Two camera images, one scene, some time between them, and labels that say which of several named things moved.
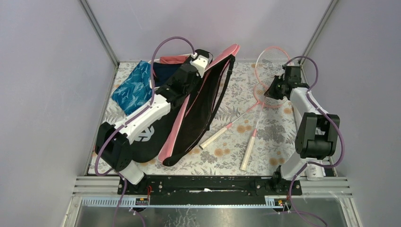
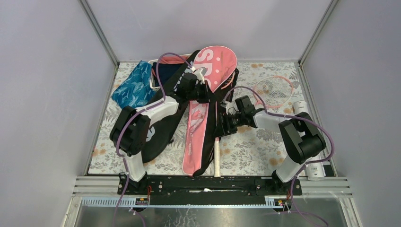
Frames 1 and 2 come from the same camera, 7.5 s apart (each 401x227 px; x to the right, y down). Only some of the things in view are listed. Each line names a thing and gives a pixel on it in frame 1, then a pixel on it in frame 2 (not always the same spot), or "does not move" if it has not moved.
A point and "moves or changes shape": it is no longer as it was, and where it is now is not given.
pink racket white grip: (269, 63) to (217, 164)
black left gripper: (197, 78) to (205, 96)
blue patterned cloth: (135, 92) does not move
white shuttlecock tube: (314, 172) does not move
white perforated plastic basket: (153, 78) does not move
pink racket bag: (191, 121) moves or changes shape
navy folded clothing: (162, 71) does not move
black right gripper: (270, 93) to (227, 129)
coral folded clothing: (174, 59) does not move
